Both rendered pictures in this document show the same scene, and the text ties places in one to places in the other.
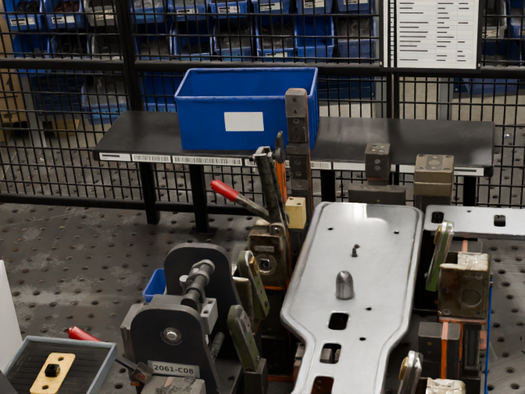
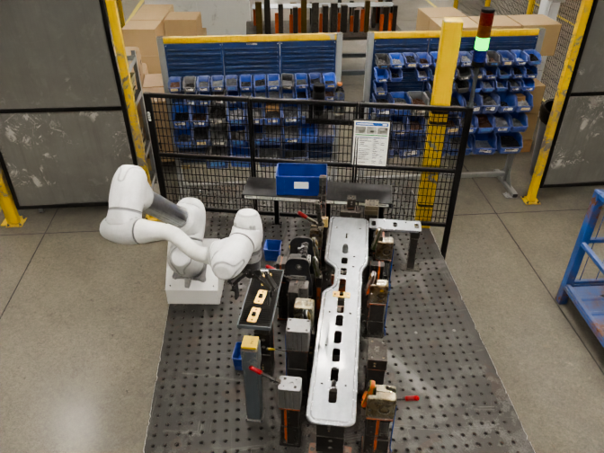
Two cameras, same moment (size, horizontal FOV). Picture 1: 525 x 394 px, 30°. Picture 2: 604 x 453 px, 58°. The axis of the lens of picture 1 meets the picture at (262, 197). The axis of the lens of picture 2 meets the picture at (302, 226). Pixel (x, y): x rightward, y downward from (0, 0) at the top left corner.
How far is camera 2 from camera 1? 1.16 m
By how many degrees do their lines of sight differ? 8
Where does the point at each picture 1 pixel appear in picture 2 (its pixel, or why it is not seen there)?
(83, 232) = (229, 223)
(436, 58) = (371, 162)
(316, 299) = (335, 253)
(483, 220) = (389, 224)
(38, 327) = not seen: hidden behind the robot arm
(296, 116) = (323, 185)
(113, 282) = not seen: hidden behind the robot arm
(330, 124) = (331, 184)
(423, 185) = (368, 211)
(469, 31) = (384, 153)
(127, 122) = (252, 182)
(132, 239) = not seen: hidden behind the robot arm
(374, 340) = (357, 267)
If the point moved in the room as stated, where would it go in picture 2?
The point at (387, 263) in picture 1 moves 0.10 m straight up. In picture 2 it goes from (358, 240) to (359, 225)
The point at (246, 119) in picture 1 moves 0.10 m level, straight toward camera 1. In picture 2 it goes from (302, 184) to (305, 193)
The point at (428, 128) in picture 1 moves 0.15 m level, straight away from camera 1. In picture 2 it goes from (368, 187) to (367, 175)
